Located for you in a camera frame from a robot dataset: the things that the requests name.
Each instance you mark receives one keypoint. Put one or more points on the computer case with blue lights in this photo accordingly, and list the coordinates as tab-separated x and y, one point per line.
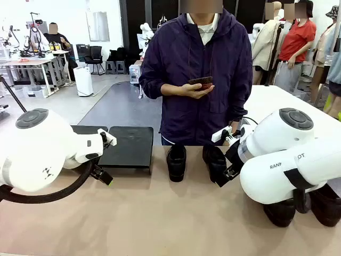
134	73

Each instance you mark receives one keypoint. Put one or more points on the person's right hand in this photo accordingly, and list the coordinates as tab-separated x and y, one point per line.
193	92

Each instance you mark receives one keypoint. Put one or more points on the grey stool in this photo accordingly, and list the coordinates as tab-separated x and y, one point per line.
110	66
120	66

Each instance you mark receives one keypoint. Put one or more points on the person's right forearm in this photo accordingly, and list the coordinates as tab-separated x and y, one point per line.
173	89

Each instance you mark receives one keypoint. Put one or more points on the black backpack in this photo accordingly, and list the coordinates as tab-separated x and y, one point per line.
118	54

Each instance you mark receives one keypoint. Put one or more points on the grey work desk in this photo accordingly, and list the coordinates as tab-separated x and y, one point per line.
26	62

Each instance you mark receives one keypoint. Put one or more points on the red-brown shoe brush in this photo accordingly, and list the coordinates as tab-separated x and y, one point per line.
201	80

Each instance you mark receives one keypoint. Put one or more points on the mannequin with bucket hat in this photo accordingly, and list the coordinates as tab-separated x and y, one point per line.
323	53

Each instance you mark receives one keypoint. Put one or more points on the white humanoid robot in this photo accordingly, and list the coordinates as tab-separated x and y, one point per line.
146	37

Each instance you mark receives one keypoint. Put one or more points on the person in purple jacket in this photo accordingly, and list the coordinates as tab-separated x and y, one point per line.
181	112

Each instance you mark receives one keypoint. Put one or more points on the black shoe stand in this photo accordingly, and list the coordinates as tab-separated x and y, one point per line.
88	129
130	149

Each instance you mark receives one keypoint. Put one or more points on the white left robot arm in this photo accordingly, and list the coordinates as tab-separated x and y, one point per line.
34	154

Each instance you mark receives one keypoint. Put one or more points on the clear storage bin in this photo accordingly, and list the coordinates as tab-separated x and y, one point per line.
34	92

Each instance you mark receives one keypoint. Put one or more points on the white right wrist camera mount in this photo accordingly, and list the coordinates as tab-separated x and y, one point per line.
219	134

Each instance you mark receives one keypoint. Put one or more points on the person's left forearm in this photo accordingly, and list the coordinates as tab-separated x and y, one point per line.
234	124

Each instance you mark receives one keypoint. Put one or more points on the black tripod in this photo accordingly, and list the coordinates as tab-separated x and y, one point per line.
13	93

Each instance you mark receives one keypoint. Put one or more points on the white table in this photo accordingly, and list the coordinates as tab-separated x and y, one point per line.
279	101

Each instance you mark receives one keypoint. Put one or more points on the white air purifier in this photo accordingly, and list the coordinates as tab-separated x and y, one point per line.
83	81

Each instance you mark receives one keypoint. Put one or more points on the black leather loafer shoe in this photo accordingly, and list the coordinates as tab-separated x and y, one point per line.
176	168
213	162
326	210
279	214

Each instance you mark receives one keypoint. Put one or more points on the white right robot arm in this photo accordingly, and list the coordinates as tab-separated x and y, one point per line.
279	133

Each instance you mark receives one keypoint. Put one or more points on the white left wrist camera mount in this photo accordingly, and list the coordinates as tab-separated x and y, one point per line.
112	140

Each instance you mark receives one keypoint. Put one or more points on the mannequin in beige coat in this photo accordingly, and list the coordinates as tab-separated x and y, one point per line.
266	45

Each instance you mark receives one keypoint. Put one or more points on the black office chair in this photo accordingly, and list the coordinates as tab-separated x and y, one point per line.
94	57

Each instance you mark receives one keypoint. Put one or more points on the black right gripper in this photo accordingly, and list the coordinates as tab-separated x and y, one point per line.
234	154

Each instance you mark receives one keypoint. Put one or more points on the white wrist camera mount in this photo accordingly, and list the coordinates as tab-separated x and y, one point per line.
219	134
112	140

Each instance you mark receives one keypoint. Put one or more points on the white wall panel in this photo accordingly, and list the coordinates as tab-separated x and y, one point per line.
98	26

